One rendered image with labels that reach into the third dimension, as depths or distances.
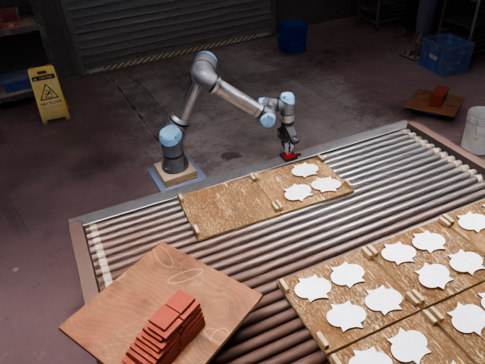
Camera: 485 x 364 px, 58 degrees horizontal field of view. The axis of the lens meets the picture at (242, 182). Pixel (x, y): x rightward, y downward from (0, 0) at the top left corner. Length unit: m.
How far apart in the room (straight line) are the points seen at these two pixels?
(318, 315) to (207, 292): 0.41
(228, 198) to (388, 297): 0.89
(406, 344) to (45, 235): 2.87
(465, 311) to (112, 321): 1.24
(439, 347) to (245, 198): 1.07
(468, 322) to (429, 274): 0.23
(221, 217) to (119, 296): 0.65
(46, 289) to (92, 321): 1.71
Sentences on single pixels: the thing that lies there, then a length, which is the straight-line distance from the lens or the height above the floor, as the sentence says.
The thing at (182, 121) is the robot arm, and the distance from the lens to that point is 2.44.
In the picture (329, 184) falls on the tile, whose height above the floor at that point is 0.95.
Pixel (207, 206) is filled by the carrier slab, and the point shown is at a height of 0.94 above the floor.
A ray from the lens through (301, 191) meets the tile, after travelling 2.21.
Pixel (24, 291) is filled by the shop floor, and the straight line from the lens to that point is 3.41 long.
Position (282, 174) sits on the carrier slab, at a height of 0.94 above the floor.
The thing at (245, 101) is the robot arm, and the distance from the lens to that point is 2.20.
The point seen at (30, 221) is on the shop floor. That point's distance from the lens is 3.99.
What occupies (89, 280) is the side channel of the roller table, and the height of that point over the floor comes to 0.95.
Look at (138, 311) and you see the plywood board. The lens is 1.63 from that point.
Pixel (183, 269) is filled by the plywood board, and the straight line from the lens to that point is 1.72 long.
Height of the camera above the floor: 2.28
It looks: 36 degrees down
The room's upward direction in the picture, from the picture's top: 3 degrees counter-clockwise
